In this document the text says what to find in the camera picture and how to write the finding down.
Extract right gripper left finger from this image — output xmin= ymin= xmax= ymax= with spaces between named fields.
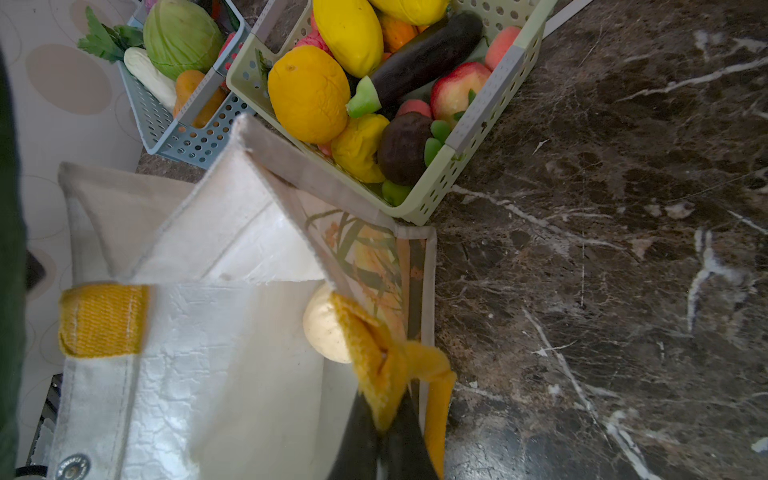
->
xmin=327 ymin=393 xmax=379 ymax=480

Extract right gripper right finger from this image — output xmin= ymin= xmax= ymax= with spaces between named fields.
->
xmin=379 ymin=395 xmax=438 ymax=480

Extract white grocery bag yellow handles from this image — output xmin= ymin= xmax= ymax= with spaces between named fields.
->
xmin=48 ymin=115 xmax=456 ymax=479

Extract dark brown passion fruit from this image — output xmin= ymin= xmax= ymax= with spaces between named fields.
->
xmin=377 ymin=112 xmax=432 ymax=186

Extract yellow lemon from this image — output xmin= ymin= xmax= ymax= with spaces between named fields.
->
xmin=331 ymin=114 xmax=389 ymax=184

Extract red apple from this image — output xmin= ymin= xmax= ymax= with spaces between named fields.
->
xmin=430 ymin=62 xmax=491 ymax=126

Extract wrinkled yellow orange fruit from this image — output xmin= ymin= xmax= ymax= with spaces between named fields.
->
xmin=268 ymin=45 xmax=351 ymax=144

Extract blue plastic vegetable basket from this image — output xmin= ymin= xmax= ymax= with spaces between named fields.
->
xmin=118 ymin=1 xmax=255 ymax=169

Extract dark eggplant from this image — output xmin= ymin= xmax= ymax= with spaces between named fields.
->
xmin=346 ymin=11 xmax=484 ymax=118

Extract pink dragon fruit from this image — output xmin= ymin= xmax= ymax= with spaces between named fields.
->
xmin=295 ymin=17 xmax=332 ymax=56

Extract yellow mango front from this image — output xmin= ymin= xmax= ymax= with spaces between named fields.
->
xmin=313 ymin=0 xmax=384 ymax=78

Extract yellow mango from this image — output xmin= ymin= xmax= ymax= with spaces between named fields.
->
xmin=313 ymin=0 xmax=384 ymax=78
xmin=370 ymin=0 xmax=450 ymax=26

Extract yellow mango back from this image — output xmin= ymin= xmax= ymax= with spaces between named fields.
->
xmin=370 ymin=0 xmax=450 ymax=26

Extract green plastic fruit basket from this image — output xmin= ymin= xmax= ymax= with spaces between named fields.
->
xmin=227 ymin=1 xmax=554 ymax=225

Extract green cabbage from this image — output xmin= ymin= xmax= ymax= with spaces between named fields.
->
xmin=143 ymin=0 xmax=224 ymax=81

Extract white radish with leaves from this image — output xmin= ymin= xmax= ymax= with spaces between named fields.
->
xmin=77 ymin=7 xmax=176 ymax=111

